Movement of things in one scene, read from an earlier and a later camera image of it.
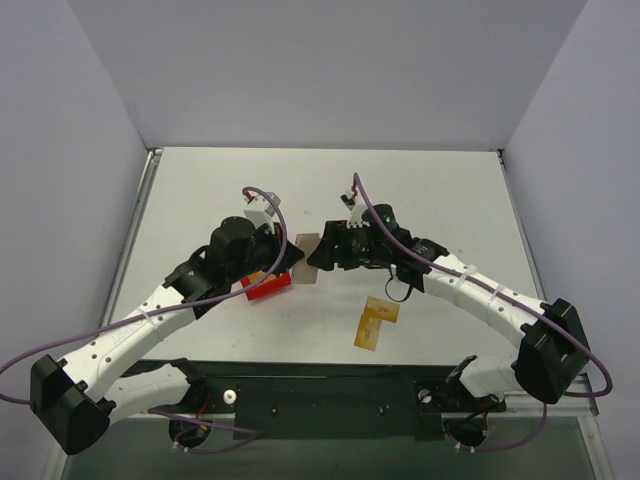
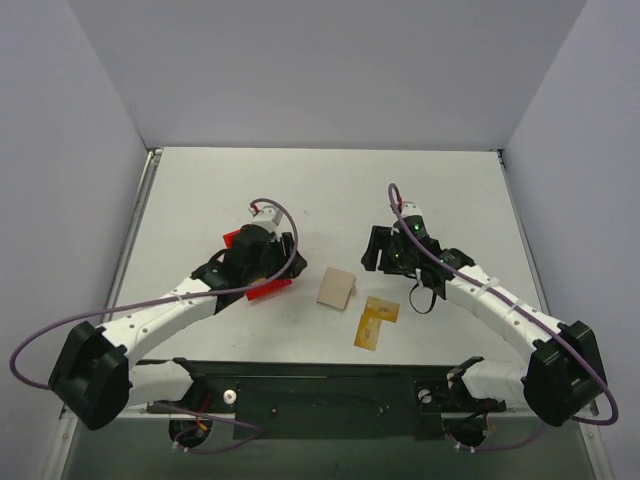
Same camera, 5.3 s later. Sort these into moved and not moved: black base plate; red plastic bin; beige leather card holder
Moved: beige leather card holder
Not moved: red plastic bin; black base plate
